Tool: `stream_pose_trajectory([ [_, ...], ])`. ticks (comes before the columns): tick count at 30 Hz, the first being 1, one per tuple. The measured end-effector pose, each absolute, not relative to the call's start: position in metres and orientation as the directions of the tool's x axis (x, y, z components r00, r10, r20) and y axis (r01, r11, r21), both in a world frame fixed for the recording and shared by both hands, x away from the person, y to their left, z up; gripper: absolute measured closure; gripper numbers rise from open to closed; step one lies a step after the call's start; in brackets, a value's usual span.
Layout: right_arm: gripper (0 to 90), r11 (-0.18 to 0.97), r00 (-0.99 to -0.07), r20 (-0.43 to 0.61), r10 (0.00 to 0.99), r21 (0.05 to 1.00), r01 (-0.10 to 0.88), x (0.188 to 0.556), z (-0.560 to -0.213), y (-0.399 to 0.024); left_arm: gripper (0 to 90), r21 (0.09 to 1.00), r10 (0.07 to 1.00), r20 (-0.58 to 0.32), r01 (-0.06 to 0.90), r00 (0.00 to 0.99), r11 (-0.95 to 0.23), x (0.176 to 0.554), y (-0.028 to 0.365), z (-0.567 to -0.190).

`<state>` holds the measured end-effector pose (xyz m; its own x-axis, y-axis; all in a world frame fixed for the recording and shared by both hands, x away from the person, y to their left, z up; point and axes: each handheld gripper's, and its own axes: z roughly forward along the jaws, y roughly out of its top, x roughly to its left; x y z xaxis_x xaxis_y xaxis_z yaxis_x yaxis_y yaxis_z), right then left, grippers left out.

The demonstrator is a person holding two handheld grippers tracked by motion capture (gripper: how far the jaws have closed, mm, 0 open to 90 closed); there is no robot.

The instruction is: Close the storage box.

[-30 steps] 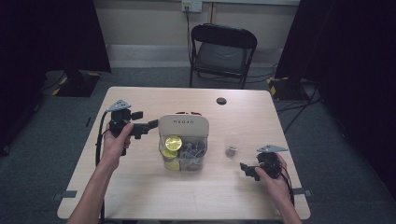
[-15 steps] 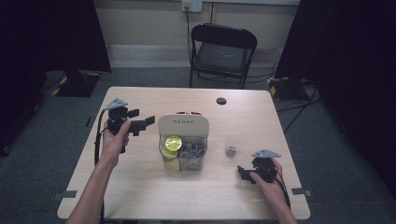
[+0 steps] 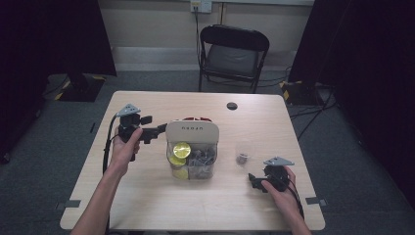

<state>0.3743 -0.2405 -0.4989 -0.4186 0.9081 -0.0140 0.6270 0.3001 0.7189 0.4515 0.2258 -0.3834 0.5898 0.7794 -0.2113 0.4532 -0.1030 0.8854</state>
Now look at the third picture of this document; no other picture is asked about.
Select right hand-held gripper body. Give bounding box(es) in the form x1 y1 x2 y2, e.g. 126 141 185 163
262 156 296 193

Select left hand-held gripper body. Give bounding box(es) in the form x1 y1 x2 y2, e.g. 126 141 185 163
115 103 153 163

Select clear storage box beige lid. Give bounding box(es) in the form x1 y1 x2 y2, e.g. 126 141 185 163
164 116 220 181

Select person's right hand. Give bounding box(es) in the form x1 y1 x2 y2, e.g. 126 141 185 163
259 165 299 212

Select person's left hand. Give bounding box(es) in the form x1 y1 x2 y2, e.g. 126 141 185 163
108 126 145 175

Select yellow round packet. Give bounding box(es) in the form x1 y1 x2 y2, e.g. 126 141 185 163
168 155 187 167
172 141 192 160
171 166 190 180

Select red packet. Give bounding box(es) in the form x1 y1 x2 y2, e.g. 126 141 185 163
181 116 213 123

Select grey tape strip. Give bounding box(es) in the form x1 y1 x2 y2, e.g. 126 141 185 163
304 196 329 207
55 199 82 211

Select pile of grey packets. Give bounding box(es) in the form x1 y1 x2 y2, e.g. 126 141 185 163
187 145 217 180

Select black stand base striped tape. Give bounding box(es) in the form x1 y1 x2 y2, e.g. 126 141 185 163
53 71 108 103
279 78 329 107

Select black folding chair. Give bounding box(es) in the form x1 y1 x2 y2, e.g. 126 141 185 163
198 23 271 95

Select black curtain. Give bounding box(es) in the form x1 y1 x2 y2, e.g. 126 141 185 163
288 0 415 210
0 0 117 165

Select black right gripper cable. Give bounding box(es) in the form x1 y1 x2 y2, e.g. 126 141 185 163
287 177 306 220

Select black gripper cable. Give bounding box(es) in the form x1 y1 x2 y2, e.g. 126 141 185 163
102 113 120 175
287 177 306 220

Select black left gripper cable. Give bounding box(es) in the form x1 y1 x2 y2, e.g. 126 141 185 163
102 113 120 175

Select black floor cables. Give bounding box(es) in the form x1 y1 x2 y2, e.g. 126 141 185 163
288 85 339 142

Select black wall socket cable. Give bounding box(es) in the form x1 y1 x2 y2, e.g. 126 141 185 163
194 9 203 68

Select white wall socket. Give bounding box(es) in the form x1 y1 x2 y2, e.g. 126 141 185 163
190 0 213 15

